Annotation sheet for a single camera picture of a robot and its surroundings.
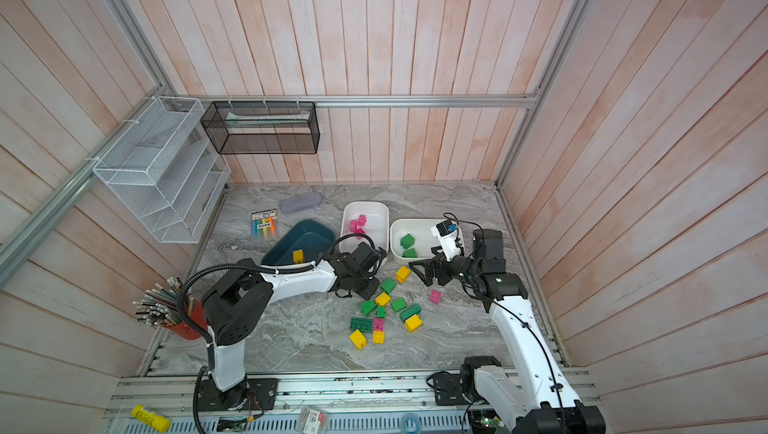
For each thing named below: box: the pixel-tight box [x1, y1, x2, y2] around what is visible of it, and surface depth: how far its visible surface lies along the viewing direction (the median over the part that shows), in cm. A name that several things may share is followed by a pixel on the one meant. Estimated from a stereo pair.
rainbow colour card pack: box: [251, 208, 277, 241], surface depth 109 cm
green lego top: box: [400, 233, 415, 249], surface depth 103 cm
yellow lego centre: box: [375, 292, 392, 306], surface depth 90 cm
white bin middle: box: [340, 201, 390, 253], surface depth 109 cm
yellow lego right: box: [405, 314, 423, 334], surface depth 85 cm
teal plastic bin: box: [261, 219, 336, 265], surface depth 103 cm
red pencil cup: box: [132, 276, 208, 340], surface depth 76 cm
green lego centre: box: [391, 298, 407, 312], surface depth 90 cm
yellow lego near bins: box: [395, 266, 411, 284], surface depth 95 cm
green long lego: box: [400, 304, 422, 322], surface depth 87 cm
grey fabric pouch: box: [279, 192, 322, 214], surface depth 114 cm
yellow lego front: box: [349, 329, 367, 351], surface depth 81 cm
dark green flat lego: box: [350, 318, 373, 333], surface depth 85 cm
